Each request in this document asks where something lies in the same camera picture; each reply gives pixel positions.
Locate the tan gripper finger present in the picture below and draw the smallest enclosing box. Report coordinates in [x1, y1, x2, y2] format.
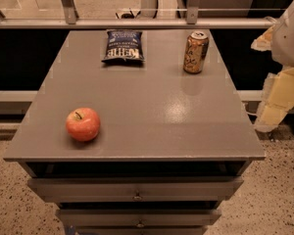
[254, 67, 294, 132]
[251, 26, 274, 52]

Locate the blue chip bag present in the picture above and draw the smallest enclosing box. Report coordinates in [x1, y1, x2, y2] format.
[103, 29, 145, 62]

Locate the gold soda can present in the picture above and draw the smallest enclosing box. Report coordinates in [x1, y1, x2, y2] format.
[183, 30, 209, 73]

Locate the grey drawer cabinet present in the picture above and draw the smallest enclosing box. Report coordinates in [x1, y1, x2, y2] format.
[5, 30, 265, 235]

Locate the black object behind railing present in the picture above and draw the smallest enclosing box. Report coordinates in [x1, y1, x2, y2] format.
[115, 8, 141, 19]

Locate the upper grey drawer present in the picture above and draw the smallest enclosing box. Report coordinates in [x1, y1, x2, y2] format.
[28, 177, 243, 203]

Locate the grey drawer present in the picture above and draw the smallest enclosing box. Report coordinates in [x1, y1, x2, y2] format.
[57, 209, 221, 228]
[28, 177, 243, 203]

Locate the lower grey drawer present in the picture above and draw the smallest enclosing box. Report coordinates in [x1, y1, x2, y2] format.
[57, 209, 221, 228]

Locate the red apple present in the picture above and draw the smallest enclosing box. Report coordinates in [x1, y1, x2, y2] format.
[66, 108, 101, 142]

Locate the metal railing frame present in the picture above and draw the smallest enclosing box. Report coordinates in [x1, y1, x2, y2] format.
[0, 0, 287, 29]

